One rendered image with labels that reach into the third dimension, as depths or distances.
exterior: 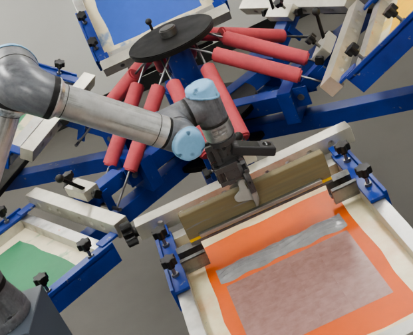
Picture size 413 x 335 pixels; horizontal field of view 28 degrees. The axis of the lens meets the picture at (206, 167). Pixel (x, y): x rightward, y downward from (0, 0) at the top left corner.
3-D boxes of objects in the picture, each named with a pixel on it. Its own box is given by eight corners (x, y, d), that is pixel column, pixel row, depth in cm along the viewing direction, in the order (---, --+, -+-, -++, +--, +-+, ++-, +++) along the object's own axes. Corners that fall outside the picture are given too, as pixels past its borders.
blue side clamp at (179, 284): (198, 303, 214) (187, 283, 211) (181, 312, 214) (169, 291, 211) (179, 247, 241) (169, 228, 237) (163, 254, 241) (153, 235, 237)
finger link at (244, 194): (241, 213, 216) (227, 182, 213) (261, 203, 216) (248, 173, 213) (243, 217, 213) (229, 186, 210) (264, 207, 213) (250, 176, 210)
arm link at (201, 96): (176, 88, 204) (207, 72, 205) (193, 125, 209) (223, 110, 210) (185, 96, 197) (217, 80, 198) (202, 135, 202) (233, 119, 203)
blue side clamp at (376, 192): (394, 211, 214) (386, 189, 211) (376, 219, 214) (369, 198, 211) (352, 165, 241) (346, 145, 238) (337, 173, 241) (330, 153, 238)
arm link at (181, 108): (150, 128, 194) (192, 107, 195) (139, 114, 204) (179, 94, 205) (163, 156, 197) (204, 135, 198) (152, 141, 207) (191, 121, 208)
